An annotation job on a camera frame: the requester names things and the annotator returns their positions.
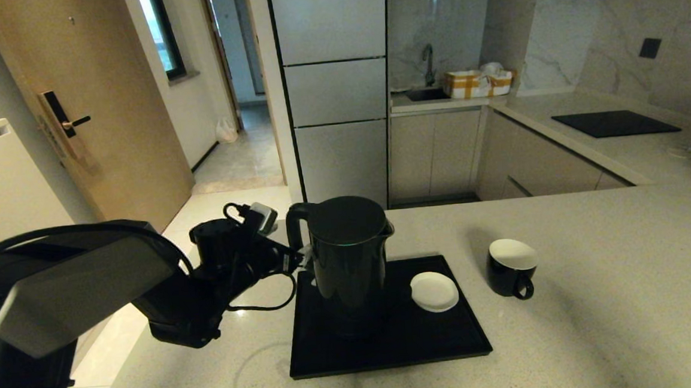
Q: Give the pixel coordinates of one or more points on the wooden door frame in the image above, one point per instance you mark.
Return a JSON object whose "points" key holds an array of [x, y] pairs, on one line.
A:
{"points": [[225, 63]]}

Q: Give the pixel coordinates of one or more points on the black electric kettle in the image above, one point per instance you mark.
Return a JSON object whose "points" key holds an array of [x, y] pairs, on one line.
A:
{"points": [[350, 265]]}

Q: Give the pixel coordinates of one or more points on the white crumpled bag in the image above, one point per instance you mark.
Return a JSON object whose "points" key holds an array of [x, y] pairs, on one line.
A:
{"points": [[492, 68]]}

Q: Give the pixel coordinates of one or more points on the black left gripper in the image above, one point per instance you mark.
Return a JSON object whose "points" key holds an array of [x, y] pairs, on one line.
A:
{"points": [[271, 258]]}

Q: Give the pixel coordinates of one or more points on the light wooden door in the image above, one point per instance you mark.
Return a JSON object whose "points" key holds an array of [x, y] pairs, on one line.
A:
{"points": [[112, 112]]}

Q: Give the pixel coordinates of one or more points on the black rectangular serving tray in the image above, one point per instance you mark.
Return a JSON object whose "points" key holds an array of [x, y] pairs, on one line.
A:
{"points": [[391, 353]]}

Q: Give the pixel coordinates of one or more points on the black wall socket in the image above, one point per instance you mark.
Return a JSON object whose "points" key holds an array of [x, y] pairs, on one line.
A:
{"points": [[650, 48]]}

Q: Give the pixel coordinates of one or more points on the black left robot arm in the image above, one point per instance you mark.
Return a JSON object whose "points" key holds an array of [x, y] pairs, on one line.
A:
{"points": [[75, 288]]}

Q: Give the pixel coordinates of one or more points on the black cup white inside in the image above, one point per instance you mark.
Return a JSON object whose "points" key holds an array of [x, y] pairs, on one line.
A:
{"points": [[506, 274]]}

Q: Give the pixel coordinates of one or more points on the beige cabinet under sink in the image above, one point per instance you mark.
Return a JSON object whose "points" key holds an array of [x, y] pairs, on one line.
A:
{"points": [[433, 152]]}

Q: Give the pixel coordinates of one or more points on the metal kitchen faucet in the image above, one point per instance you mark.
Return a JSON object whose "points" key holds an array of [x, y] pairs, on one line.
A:
{"points": [[428, 62]]}

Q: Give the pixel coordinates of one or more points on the grey refrigerator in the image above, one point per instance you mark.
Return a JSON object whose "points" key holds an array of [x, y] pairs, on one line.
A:
{"points": [[336, 92]]}

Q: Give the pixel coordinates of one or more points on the dark framed window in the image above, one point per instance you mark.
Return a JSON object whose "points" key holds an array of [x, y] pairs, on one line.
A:
{"points": [[166, 31]]}

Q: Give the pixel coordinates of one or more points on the white plastic bag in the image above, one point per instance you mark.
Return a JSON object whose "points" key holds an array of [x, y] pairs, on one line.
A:
{"points": [[226, 131]]}

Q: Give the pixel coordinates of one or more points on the white saucer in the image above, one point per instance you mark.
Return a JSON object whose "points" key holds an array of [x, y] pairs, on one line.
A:
{"points": [[434, 292]]}

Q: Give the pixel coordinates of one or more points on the cardboard box with yellow tape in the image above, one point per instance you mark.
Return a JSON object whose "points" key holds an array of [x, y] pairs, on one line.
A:
{"points": [[466, 84]]}

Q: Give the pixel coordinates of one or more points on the beige cabinet under cooktop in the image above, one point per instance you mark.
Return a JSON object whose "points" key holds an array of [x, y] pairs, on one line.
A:
{"points": [[541, 164]]}

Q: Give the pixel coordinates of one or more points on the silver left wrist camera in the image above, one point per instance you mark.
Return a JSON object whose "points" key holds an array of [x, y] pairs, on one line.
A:
{"points": [[265, 218]]}

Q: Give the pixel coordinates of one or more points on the dark kitchen sink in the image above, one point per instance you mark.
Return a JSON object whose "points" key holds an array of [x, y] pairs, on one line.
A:
{"points": [[426, 93]]}

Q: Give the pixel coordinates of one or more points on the black induction cooktop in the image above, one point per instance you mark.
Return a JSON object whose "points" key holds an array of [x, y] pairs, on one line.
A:
{"points": [[615, 122]]}

